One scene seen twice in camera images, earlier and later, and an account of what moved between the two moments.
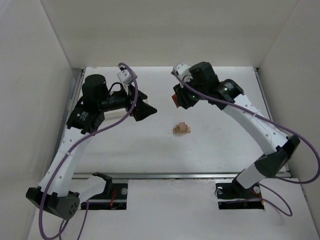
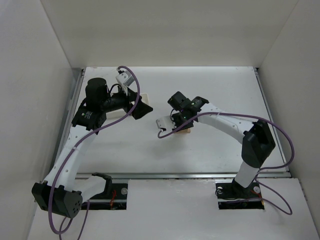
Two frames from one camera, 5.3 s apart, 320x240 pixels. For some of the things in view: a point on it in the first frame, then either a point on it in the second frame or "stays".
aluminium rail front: x=256 y=175 stays
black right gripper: x=180 y=95 → x=180 y=120
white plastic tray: x=112 y=117 stays
